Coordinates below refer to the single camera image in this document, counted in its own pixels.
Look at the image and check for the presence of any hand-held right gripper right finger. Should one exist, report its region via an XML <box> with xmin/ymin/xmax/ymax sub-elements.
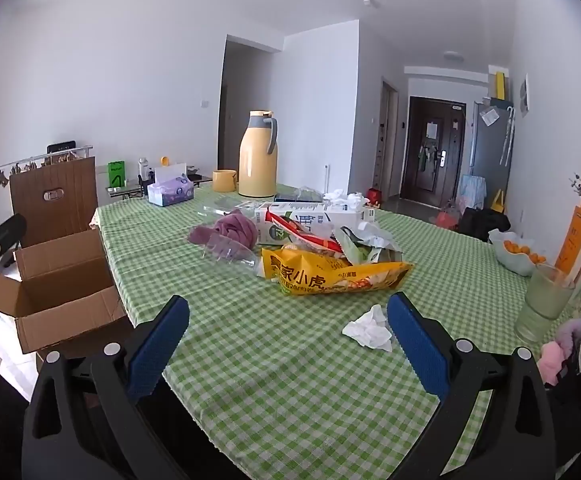
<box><xmin>387</xmin><ymin>291</ymin><xmax>556</xmax><ymax>480</ymax></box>

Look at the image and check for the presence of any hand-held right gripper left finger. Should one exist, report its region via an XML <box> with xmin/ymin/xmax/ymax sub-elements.
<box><xmin>20</xmin><ymin>295</ymin><xmax>190</xmax><ymax>480</ymax></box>

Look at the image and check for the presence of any white tissue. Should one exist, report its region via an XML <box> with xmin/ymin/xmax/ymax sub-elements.
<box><xmin>341</xmin><ymin>304</ymin><xmax>394</xmax><ymax>352</ymax></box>

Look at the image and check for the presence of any cardboard box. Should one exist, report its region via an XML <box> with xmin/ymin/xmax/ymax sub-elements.
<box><xmin>0</xmin><ymin>229</ymin><xmax>135</xmax><ymax>357</ymax></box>

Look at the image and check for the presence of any red snack packet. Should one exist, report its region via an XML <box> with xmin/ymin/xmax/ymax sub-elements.
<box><xmin>267</xmin><ymin>210</ymin><xmax>345</xmax><ymax>257</ymax></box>

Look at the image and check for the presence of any drying rack with dried leaves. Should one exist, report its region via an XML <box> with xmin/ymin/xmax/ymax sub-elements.
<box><xmin>0</xmin><ymin>145</ymin><xmax>94</xmax><ymax>197</ymax></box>

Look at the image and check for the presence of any green and white wrapper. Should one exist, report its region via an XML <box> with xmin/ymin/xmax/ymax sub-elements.
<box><xmin>337</xmin><ymin>224</ymin><xmax>402</xmax><ymax>264</ymax></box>

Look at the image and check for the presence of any yellow snack bag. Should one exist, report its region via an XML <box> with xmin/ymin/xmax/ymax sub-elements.
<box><xmin>261</xmin><ymin>244</ymin><xmax>416</xmax><ymax>298</ymax></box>

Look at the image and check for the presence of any clear crumpled plastic packaging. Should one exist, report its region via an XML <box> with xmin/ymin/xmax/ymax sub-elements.
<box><xmin>204</xmin><ymin>236</ymin><xmax>267</xmax><ymax>279</ymax></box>

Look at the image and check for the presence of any green checked tablecloth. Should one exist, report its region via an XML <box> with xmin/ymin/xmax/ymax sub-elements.
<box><xmin>89</xmin><ymin>181</ymin><xmax>547</xmax><ymax>480</ymax></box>

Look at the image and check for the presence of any green box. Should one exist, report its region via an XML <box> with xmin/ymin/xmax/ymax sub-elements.
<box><xmin>108</xmin><ymin>161</ymin><xmax>128</xmax><ymax>189</ymax></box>

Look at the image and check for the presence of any white bowl of oranges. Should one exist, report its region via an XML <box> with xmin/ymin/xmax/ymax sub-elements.
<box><xmin>488</xmin><ymin>228</ymin><xmax>547</xmax><ymax>277</ymax></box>

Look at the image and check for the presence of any glass side table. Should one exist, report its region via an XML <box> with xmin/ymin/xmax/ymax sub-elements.
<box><xmin>104</xmin><ymin>180</ymin><xmax>147</xmax><ymax>200</ymax></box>

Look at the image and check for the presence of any clear drinking glass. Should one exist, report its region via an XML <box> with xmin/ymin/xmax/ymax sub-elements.
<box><xmin>515</xmin><ymin>263</ymin><xmax>576</xmax><ymax>344</ymax></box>

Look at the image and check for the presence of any purple cloth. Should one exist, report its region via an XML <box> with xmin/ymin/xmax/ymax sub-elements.
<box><xmin>189</xmin><ymin>211</ymin><xmax>260</xmax><ymax>252</ymax></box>

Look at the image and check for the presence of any black bag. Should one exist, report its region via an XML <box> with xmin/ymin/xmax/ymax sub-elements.
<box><xmin>457</xmin><ymin>206</ymin><xmax>512</xmax><ymax>244</ymax></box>

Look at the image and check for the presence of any pink plush toy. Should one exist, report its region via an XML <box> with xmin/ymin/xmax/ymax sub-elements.
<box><xmin>541</xmin><ymin>319</ymin><xmax>581</xmax><ymax>387</ymax></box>

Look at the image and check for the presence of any white milk carton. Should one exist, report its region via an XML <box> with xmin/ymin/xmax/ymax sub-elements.
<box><xmin>254</xmin><ymin>203</ymin><xmax>377</xmax><ymax>244</ymax></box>

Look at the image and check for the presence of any purple tissue box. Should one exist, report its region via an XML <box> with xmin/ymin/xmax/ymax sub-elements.
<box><xmin>147</xmin><ymin>177</ymin><xmax>194</xmax><ymax>208</ymax></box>

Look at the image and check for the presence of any clear plastic clamshell container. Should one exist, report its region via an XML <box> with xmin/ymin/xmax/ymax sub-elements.
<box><xmin>198</xmin><ymin>196</ymin><xmax>257</xmax><ymax>217</ymax></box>

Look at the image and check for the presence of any light blue laundry bag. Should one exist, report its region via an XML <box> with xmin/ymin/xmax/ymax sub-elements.
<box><xmin>457</xmin><ymin>174</ymin><xmax>486</xmax><ymax>211</ymax></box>

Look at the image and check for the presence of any white crumpled plastic bag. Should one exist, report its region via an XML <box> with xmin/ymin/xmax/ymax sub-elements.
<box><xmin>322</xmin><ymin>188</ymin><xmax>372</xmax><ymax>209</ymax></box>

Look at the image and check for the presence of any yellow cup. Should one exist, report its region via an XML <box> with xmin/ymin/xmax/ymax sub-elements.
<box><xmin>213</xmin><ymin>169</ymin><xmax>238</xmax><ymax>192</ymax></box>

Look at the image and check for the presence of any dark brown front door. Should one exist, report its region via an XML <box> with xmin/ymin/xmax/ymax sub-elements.
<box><xmin>401</xmin><ymin>95</ymin><xmax>466</xmax><ymax>209</ymax></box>

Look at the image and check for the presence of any grey refrigerator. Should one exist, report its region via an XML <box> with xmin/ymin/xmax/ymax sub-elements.
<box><xmin>469</xmin><ymin>99</ymin><xmax>514</xmax><ymax>207</ymax></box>

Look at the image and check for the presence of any yellow thermos jug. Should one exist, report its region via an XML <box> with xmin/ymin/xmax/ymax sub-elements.
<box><xmin>238</xmin><ymin>110</ymin><xmax>279</xmax><ymax>199</ymax></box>

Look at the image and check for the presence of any white umbrella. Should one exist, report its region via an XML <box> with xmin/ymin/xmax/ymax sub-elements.
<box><xmin>499</xmin><ymin>106</ymin><xmax>514</xmax><ymax>167</ymax></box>

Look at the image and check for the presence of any yellow board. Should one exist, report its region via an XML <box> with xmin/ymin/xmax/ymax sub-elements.
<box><xmin>487</xmin><ymin>72</ymin><xmax>509</xmax><ymax>102</ymax></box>

